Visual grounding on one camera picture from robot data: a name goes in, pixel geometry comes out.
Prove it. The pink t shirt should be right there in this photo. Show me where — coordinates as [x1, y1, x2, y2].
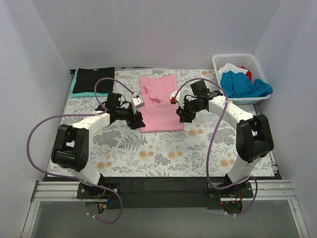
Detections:
[139, 74, 184, 133]

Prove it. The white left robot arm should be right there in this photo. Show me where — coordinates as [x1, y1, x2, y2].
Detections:
[51, 93, 145, 198]

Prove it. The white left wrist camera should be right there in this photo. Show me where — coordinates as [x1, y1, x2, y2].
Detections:
[131, 96, 145, 110]

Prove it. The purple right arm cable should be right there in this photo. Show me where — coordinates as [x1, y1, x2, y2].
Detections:
[177, 78, 258, 217]

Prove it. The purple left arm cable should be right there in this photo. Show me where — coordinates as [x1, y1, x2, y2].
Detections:
[26, 77, 138, 224]

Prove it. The folded teal t shirt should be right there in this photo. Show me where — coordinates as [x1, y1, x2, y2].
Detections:
[70, 72, 114, 98]

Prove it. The white plastic basket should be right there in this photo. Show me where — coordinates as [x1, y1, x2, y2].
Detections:
[212, 54, 270, 105]

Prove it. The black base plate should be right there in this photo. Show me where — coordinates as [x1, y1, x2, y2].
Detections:
[76, 183, 121, 199]
[206, 181, 254, 199]

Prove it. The white t shirt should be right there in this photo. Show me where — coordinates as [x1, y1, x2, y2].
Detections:
[217, 63, 248, 79]

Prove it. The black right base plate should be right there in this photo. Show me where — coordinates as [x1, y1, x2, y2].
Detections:
[206, 181, 254, 199]

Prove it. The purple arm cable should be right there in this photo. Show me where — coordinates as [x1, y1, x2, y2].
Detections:
[26, 77, 138, 224]
[177, 78, 258, 217]

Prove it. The aluminium front rail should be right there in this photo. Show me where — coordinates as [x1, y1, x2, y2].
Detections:
[30, 179, 298, 204]

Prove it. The floral patterned table mat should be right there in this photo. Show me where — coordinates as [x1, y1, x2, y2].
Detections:
[64, 69, 274, 177]

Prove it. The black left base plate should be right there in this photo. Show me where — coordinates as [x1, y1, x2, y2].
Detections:
[76, 183, 121, 199]

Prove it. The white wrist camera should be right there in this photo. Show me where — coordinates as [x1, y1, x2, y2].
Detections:
[131, 96, 145, 110]
[169, 91, 184, 108]

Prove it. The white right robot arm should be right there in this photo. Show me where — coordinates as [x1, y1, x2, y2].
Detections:
[169, 78, 274, 197]

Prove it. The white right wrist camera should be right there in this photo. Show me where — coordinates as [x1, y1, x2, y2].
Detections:
[169, 91, 184, 108]

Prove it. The blue t shirt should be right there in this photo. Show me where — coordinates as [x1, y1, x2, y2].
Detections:
[220, 71, 273, 98]

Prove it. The folded black t shirt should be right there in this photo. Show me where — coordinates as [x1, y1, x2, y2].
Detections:
[72, 67, 115, 94]

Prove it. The red t shirt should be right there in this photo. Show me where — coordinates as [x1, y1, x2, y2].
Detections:
[246, 71, 252, 82]

